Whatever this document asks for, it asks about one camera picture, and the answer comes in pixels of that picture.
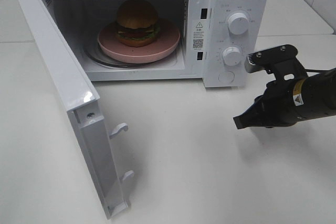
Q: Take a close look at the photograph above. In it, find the round white door button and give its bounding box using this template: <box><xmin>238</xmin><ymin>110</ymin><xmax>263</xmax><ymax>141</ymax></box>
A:
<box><xmin>218</xmin><ymin>71</ymin><xmax>235</xmax><ymax>84</ymax></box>

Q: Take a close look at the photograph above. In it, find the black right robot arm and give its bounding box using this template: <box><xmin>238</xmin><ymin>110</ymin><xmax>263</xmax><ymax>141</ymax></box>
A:
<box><xmin>233</xmin><ymin>69</ymin><xmax>335</xmax><ymax>129</ymax></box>

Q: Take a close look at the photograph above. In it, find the burger with lettuce and cheese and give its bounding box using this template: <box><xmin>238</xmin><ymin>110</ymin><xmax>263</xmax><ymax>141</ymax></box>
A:
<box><xmin>115</xmin><ymin>0</ymin><xmax>160</xmax><ymax>47</ymax></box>

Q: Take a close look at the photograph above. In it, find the pink speckled plate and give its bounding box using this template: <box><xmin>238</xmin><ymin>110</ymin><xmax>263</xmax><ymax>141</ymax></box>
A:
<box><xmin>97</xmin><ymin>19</ymin><xmax>181</xmax><ymax>64</ymax></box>

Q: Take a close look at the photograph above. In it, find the white microwave knob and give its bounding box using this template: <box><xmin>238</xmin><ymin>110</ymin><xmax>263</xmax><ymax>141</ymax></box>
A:
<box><xmin>227</xmin><ymin>12</ymin><xmax>249</xmax><ymax>35</ymax></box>
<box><xmin>222</xmin><ymin>46</ymin><xmax>243</xmax><ymax>66</ymax></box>

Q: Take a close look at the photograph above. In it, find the white microwave oven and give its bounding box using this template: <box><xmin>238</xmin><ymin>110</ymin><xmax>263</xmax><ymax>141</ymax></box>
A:
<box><xmin>46</xmin><ymin>0</ymin><xmax>266</xmax><ymax>88</ymax></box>

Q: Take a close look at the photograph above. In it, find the white microwave door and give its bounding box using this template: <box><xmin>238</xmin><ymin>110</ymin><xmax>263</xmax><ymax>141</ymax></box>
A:
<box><xmin>18</xmin><ymin>0</ymin><xmax>134</xmax><ymax>219</ymax></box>

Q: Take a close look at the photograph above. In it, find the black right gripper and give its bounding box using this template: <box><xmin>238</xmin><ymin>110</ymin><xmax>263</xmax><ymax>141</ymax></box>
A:
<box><xmin>233</xmin><ymin>71</ymin><xmax>307</xmax><ymax>129</ymax></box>

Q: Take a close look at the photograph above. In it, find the glass microwave turntable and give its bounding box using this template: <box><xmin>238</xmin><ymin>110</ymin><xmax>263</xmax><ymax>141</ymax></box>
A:
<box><xmin>82</xmin><ymin>43</ymin><xmax>185</xmax><ymax>69</ymax></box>

